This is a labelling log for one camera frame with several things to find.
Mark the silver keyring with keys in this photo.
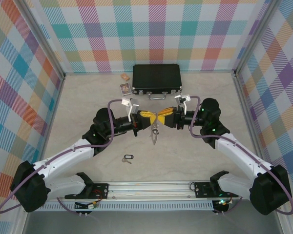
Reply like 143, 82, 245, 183
147, 113, 161, 145

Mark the key with black tag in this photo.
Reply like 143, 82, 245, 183
121, 154, 135, 165

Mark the small colourful card box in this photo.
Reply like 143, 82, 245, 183
119, 83, 132, 97

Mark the grey metal panel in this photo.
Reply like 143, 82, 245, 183
23, 210, 284, 234

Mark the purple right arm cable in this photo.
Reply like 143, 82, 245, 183
189, 96, 293, 215

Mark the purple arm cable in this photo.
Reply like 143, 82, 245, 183
0, 98, 127, 215
189, 96, 293, 215

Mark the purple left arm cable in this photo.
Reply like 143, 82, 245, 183
0, 98, 127, 215

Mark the black case with metal handle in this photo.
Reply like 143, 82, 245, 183
132, 63, 183, 101

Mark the aluminium side rail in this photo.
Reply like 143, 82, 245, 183
19, 75, 66, 234
233, 74, 291, 234

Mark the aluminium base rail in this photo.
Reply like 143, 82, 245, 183
64, 181, 235, 200

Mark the white slotted cable duct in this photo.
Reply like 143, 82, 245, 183
30, 200, 215, 211

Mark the aluminium frame post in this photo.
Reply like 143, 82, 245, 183
14, 0, 66, 80
233, 0, 283, 78

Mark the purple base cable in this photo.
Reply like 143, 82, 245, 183
56, 196, 88, 217
213, 196, 243, 216

